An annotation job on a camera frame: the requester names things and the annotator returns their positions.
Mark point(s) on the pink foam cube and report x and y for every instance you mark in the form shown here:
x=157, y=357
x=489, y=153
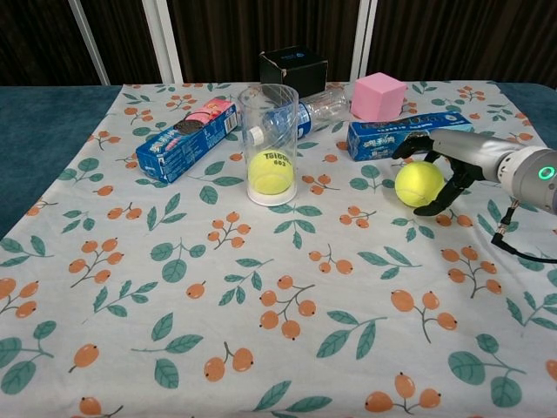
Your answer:
x=376, y=98

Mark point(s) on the blue cookie box pink end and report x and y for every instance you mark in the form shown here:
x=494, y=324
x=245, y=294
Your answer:
x=183, y=148

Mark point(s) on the yellow tennis ball black print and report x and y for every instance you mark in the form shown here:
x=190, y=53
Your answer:
x=270, y=172

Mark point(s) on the plain yellow tennis ball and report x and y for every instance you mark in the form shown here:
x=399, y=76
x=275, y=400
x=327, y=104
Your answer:
x=415, y=185

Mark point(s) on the teal table cover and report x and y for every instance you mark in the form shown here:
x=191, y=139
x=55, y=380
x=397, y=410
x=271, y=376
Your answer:
x=43, y=139

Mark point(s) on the black cardboard box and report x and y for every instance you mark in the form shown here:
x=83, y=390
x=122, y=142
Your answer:
x=300, y=69

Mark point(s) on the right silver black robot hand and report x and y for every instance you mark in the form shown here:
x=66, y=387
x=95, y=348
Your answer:
x=465, y=150

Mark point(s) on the white partition post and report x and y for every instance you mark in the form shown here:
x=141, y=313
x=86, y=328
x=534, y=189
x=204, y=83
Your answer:
x=163, y=43
x=363, y=43
x=89, y=43

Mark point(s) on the clear bottle blue label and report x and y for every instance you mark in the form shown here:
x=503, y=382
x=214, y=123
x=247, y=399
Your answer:
x=326, y=106

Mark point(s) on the blue cookie box cyan end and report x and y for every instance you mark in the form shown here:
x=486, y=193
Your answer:
x=374, y=141

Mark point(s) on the floral print tablecloth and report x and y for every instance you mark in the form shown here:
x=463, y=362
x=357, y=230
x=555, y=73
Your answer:
x=243, y=305

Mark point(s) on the clear plastic cylinder container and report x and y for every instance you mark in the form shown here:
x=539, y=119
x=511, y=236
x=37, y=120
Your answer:
x=270, y=130

